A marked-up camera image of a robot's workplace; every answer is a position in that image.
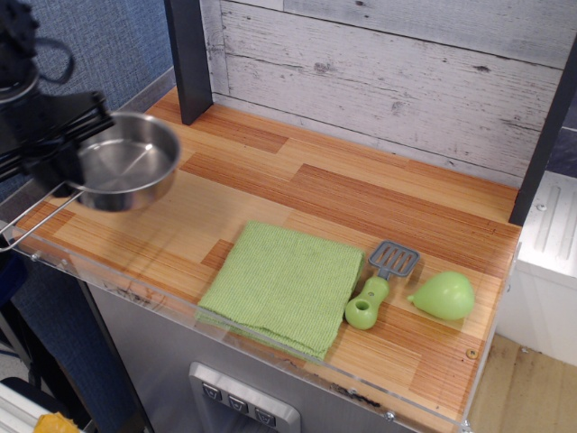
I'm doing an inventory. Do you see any white aluminium rail block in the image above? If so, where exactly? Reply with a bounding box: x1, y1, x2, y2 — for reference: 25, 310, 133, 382
518, 171, 576, 277

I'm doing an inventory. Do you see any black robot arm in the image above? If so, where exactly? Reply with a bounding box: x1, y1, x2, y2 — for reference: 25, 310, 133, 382
1, 1, 114, 198

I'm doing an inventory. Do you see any green plastic pear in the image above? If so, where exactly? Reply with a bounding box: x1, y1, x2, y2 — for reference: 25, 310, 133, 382
407, 272, 475, 320

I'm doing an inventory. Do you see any steel pan with wire handle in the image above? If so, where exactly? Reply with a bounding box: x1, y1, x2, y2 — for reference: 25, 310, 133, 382
1, 112, 181, 253

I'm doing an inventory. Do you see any grey button panel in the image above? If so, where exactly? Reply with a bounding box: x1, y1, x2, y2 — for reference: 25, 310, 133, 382
188, 362, 301, 432

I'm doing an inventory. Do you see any right dark post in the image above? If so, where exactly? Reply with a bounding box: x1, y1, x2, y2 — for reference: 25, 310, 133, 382
508, 41, 576, 226

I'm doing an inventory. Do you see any grey spatula green handle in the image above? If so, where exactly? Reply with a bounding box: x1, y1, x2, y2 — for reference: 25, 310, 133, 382
344, 240, 420, 330

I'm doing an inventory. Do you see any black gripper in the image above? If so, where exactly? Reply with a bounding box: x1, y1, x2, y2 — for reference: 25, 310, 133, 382
1, 88, 114, 198

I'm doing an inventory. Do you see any clear acrylic table guard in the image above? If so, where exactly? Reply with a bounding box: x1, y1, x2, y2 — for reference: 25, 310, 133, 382
1, 91, 520, 432

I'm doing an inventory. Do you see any green cloth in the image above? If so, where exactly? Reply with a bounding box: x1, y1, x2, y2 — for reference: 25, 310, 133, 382
198, 221, 364, 360

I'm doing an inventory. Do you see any steel cabinet front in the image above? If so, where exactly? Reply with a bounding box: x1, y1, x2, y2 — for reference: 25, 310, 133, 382
89, 286, 408, 432

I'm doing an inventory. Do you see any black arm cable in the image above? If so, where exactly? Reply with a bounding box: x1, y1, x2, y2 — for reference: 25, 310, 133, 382
31, 38, 76, 86

